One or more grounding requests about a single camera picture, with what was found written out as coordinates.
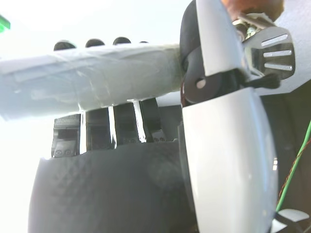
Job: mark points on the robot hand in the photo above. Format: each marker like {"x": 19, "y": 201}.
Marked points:
{"x": 121, "y": 189}

